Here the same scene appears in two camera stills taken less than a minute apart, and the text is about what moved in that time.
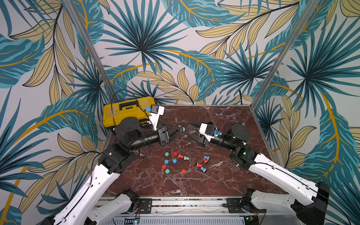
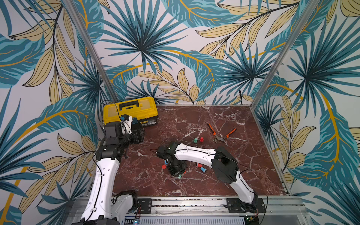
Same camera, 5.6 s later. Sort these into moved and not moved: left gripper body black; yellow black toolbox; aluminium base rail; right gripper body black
Moved: left gripper body black; right gripper body black
Not moved: yellow black toolbox; aluminium base rail
